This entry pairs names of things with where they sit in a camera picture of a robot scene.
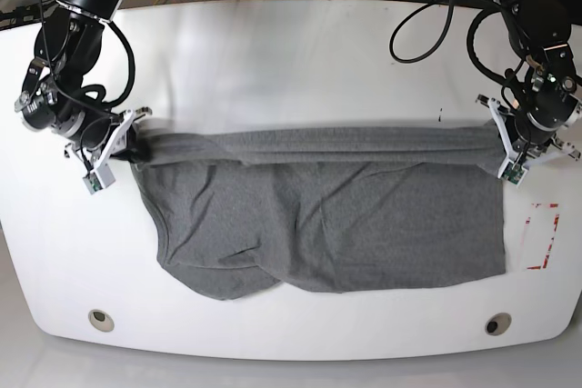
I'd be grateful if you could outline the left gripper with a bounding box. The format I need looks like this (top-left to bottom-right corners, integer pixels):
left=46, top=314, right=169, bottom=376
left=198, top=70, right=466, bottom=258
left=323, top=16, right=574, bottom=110
left=477, top=95, right=581, bottom=177

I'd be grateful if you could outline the right table grommet hole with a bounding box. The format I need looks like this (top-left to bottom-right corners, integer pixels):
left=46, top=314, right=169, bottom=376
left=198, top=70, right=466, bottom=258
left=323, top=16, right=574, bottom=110
left=485, top=313, right=512, bottom=336

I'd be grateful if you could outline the left table grommet hole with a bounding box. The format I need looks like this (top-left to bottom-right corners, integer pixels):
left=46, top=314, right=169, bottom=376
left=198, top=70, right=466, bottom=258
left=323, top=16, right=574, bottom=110
left=88, top=309, right=115, bottom=333

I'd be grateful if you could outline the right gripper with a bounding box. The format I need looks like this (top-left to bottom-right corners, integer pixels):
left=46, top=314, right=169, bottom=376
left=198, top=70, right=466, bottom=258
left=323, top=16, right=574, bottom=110
left=54, top=106, right=151, bottom=174

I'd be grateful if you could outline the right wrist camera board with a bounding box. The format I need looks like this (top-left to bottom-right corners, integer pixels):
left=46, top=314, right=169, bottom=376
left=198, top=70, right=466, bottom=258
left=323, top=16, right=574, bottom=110
left=83, top=167, right=115, bottom=195

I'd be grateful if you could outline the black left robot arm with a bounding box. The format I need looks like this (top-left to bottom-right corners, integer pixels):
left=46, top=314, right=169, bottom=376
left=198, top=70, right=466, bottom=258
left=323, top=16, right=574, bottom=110
left=467, top=0, right=581, bottom=185

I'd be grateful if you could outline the grey T-shirt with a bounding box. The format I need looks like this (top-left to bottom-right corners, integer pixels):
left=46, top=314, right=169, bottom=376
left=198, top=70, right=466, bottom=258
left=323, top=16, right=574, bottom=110
left=132, top=125, right=506, bottom=300

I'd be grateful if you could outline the red tape rectangle marking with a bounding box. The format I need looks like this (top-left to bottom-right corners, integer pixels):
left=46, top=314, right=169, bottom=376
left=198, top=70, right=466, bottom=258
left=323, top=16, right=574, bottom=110
left=520, top=203, right=560, bottom=271

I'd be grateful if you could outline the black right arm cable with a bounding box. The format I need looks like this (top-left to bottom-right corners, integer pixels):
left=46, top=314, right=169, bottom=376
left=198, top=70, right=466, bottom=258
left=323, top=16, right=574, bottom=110
left=35, top=0, right=137, bottom=110

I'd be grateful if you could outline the table grommet hole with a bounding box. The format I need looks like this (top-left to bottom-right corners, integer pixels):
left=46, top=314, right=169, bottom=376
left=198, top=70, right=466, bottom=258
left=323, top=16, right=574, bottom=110
left=88, top=309, right=115, bottom=333
left=485, top=313, right=512, bottom=336

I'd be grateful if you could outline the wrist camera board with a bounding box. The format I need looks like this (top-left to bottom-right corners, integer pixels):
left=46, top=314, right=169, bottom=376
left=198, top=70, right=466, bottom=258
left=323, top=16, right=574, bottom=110
left=83, top=167, right=115, bottom=195
left=499, top=162, right=528, bottom=187

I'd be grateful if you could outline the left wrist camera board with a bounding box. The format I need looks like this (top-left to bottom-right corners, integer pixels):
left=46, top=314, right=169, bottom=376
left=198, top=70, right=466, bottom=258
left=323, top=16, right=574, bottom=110
left=499, top=162, right=528, bottom=187

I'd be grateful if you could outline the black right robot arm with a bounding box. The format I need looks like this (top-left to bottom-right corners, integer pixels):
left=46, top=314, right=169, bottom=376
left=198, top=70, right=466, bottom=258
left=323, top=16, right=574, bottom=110
left=15, top=0, right=149, bottom=171

